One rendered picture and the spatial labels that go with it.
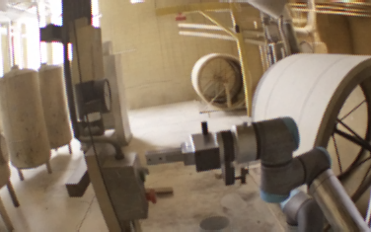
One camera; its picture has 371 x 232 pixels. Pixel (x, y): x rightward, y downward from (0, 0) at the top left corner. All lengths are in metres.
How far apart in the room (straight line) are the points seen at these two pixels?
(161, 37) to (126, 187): 11.33
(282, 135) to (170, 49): 11.28
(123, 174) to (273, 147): 0.33
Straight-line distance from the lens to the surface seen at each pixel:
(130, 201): 0.67
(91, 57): 0.68
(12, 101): 5.49
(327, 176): 0.75
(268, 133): 0.65
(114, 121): 6.87
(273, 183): 0.70
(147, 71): 11.90
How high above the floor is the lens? 1.82
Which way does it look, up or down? 11 degrees down
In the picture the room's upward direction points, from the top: 8 degrees counter-clockwise
